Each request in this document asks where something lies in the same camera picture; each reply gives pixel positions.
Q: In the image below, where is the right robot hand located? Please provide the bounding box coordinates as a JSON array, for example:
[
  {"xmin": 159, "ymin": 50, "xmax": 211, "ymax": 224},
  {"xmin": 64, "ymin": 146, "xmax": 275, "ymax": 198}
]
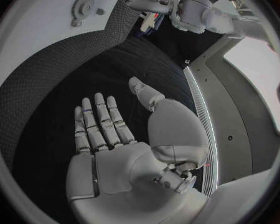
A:
[{"xmin": 65, "ymin": 76, "xmax": 211, "ymax": 224}]

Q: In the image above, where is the white task board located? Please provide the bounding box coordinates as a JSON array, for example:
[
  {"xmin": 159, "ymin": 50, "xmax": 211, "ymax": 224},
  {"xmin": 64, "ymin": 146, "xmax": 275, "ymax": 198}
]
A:
[{"xmin": 0, "ymin": 0, "xmax": 123, "ymax": 103}]

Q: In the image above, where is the large grey gear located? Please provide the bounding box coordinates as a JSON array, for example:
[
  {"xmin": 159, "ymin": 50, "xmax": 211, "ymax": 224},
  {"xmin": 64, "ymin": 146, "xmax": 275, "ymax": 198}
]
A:
[{"xmin": 71, "ymin": 0, "xmax": 96, "ymax": 21}]

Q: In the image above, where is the small grey gear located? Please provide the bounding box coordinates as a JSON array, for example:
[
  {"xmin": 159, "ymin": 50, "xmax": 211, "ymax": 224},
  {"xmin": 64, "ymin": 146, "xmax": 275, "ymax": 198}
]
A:
[{"xmin": 70, "ymin": 18, "xmax": 83, "ymax": 28}]

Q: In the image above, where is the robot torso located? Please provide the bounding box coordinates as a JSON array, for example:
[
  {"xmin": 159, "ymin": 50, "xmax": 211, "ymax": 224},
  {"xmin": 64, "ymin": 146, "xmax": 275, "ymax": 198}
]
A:
[{"xmin": 183, "ymin": 35, "xmax": 280, "ymax": 199}]

